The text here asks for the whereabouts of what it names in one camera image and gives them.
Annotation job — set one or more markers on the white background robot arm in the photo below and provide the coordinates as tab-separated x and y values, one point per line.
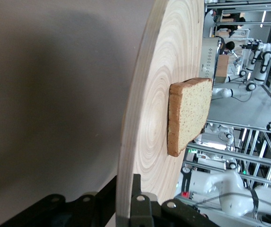
222	93
259	75

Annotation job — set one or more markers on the brown wooden box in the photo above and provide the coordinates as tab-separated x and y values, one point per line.
221	68

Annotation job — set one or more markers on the aluminium profile frame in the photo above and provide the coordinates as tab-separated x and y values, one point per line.
232	157

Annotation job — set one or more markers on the brown-crusted bread slice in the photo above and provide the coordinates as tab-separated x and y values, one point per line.
192	111

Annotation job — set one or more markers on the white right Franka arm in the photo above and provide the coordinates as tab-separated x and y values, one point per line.
229	186

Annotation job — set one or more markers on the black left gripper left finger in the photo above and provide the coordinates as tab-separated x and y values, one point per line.
78	212

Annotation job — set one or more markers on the round light wooden plate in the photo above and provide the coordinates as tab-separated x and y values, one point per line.
154	71

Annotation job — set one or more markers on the black-haired person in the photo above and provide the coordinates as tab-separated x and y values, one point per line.
229	45

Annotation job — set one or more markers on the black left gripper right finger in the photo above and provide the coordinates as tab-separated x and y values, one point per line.
144	212

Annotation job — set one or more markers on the cream and chrome toaster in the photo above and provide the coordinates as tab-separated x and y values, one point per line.
207	56

